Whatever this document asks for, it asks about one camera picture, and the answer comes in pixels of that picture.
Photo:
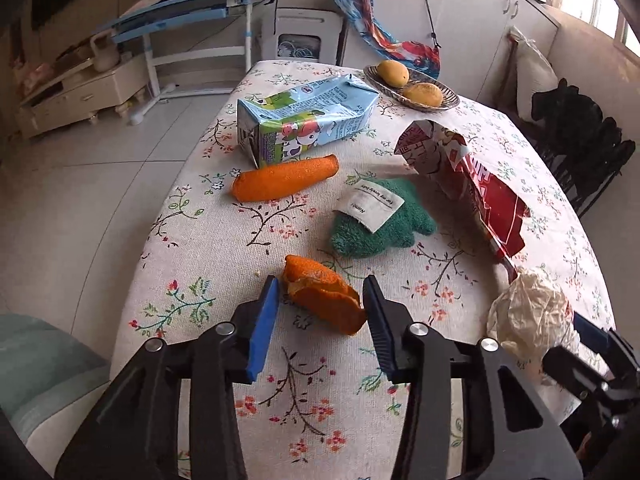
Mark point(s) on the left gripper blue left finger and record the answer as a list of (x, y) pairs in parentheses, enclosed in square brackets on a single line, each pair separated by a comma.
[(264, 315)]

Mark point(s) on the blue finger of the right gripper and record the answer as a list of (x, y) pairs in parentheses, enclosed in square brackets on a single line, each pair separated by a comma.
[(593, 337)]

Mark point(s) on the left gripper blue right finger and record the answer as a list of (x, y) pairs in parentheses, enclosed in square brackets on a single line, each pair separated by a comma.
[(388, 321)]

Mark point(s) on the white paper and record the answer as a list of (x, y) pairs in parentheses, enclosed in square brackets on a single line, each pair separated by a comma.
[(530, 317)]

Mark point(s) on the orange peel piece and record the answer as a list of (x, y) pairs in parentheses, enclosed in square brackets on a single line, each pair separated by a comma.
[(324, 293)]

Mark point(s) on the green plush towel with label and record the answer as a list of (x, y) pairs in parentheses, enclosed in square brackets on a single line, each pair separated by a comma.
[(377, 214)]

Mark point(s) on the long orange plush carrot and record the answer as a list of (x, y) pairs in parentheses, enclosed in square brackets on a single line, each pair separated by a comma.
[(283, 180)]

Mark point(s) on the floral white tablecloth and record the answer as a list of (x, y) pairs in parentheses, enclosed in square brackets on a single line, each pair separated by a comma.
[(321, 408)]

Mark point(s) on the red white snack bag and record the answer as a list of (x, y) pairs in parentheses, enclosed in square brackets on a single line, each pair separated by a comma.
[(443, 156)]

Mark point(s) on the black folding chairs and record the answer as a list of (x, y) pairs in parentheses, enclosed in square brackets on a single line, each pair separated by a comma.
[(584, 149)]

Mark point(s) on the blue milk carton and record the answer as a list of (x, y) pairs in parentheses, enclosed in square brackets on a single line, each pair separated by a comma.
[(286, 125)]

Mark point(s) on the yellow mango right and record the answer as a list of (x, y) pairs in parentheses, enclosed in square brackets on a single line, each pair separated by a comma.
[(423, 93)]

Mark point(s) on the yellow mango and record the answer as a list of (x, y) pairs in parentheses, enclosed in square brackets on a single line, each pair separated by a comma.
[(393, 73), (423, 93)]

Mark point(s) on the woven fruit plate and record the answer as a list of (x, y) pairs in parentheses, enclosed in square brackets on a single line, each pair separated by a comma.
[(451, 99)]

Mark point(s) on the yellow mango left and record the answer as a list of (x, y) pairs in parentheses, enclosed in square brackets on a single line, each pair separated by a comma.
[(393, 73)]

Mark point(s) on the cream tv cabinet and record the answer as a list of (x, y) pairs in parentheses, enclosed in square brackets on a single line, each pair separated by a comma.
[(81, 96)]

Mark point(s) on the white plastic stool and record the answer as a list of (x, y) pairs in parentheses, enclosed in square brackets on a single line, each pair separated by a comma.
[(301, 34)]

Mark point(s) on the white storage cabinet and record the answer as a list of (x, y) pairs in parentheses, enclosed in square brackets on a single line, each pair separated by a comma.
[(473, 37)]

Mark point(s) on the pink kettlebell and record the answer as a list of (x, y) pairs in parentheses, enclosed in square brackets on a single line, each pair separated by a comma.
[(104, 50)]

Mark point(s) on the colourful hanging kite bag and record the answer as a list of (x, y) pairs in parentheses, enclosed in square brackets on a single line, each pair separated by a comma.
[(425, 58)]

